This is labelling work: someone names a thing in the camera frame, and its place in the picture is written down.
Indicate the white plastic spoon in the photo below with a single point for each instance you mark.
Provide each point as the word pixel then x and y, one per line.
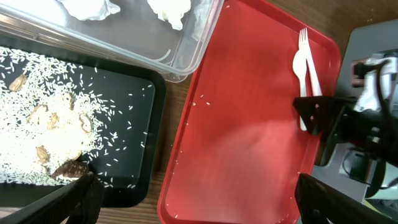
pixel 299 67

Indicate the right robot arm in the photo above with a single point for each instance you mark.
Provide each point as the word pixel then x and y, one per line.
pixel 359 148

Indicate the rice and food scraps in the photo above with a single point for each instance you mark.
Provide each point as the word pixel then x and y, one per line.
pixel 50 131

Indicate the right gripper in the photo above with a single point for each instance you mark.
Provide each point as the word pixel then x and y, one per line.
pixel 369 132

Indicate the white plastic fork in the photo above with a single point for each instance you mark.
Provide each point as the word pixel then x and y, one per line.
pixel 304 47

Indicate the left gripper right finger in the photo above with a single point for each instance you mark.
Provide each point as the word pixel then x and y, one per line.
pixel 318 203

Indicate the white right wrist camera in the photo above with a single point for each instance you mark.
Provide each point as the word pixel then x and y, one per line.
pixel 364 77

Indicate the white napkin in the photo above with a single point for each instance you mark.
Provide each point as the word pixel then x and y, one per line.
pixel 93 10
pixel 171 11

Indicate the black tray bin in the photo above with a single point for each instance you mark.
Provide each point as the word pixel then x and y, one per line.
pixel 138 95

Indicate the grey dishwasher rack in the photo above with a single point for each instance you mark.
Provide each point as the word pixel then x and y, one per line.
pixel 341 167

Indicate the red serving tray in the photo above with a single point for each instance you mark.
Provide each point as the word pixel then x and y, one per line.
pixel 239 148

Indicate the clear plastic bin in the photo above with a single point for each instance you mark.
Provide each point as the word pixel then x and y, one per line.
pixel 135 35

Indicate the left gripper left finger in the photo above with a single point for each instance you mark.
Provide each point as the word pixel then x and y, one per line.
pixel 79 202

